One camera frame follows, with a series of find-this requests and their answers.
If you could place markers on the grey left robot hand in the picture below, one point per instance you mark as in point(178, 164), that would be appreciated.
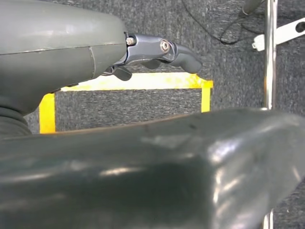
point(59, 63)

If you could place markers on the steel workbench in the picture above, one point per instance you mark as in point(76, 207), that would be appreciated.
point(269, 63)

